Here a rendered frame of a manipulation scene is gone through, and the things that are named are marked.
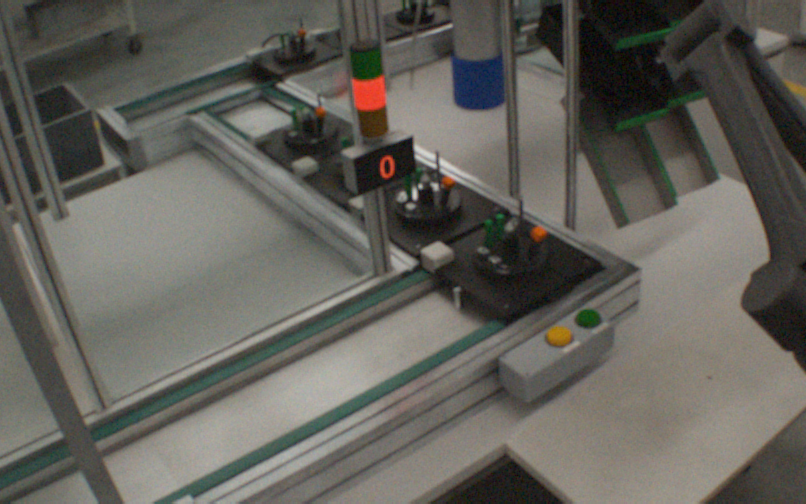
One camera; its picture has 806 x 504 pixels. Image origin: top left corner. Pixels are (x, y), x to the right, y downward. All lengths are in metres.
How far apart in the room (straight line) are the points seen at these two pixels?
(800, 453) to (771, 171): 1.81
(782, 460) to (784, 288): 1.89
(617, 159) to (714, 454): 0.63
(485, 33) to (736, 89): 1.47
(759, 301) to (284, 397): 0.89
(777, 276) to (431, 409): 0.73
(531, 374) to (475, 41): 1.24
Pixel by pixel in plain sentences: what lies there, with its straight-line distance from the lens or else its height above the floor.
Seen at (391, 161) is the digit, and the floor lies 1.21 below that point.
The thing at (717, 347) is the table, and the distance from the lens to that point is 1.54.
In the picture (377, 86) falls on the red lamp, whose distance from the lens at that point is 1.32.
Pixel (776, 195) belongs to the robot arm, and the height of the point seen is 1.44.
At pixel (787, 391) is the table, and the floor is 0.86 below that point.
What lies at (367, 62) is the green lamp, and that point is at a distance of 1.30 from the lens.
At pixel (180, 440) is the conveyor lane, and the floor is 0.92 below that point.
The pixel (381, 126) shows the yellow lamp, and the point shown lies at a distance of 1.35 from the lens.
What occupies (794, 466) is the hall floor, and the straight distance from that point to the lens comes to 2.56.
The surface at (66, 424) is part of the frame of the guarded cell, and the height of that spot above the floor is 1.25.
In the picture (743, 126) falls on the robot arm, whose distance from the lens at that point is 0.90.
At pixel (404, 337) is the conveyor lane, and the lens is 1.45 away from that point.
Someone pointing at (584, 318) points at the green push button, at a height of 0.97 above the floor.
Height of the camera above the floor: 1.84
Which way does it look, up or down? 34 degrees down
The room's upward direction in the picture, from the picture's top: 6 degrees counter-clockwise
